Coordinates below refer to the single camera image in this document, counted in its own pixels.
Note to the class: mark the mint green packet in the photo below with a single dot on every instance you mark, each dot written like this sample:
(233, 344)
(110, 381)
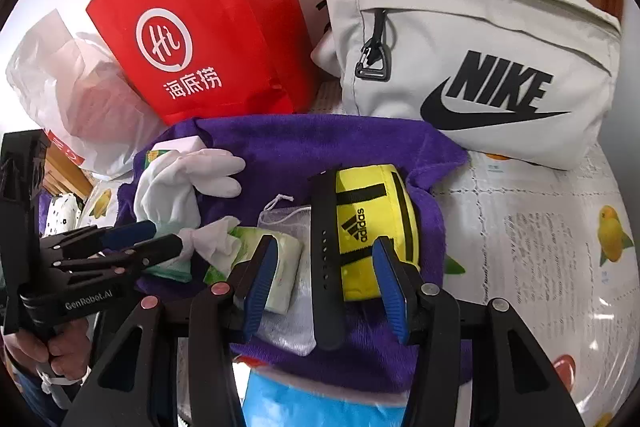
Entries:
(172, 271)

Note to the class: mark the person's left hand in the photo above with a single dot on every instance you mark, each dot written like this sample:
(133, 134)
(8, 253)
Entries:
(70, 352)

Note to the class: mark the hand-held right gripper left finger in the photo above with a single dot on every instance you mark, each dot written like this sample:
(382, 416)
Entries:
(260, 279)

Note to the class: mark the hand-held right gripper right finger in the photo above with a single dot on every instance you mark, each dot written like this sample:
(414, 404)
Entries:
(389, 284)

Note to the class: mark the red paper bag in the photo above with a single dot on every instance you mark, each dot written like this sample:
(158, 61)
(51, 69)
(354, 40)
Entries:
(220, 7)

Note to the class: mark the blue plastic packet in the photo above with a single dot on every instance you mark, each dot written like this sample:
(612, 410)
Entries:
(320, 402)

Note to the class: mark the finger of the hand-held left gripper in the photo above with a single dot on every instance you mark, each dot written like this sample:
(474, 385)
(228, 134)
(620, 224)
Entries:
(150, 253)
(130, 233)

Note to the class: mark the white plastic bag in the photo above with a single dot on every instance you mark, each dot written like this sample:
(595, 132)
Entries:
(65, 97)

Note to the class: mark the wooden furniture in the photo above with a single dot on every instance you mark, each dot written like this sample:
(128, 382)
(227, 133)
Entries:
(65, 167)

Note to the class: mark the purple towel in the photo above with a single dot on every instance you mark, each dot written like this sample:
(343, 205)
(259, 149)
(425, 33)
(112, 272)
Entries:
(300, 142)

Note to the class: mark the white fabric backpack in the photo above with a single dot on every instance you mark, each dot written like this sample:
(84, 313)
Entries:
(450, 22)

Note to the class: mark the white dotted pillow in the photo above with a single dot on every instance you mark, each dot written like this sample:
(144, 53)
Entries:
(62, 213)

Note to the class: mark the green white tissue packet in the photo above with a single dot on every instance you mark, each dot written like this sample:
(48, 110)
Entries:
(285, 267)

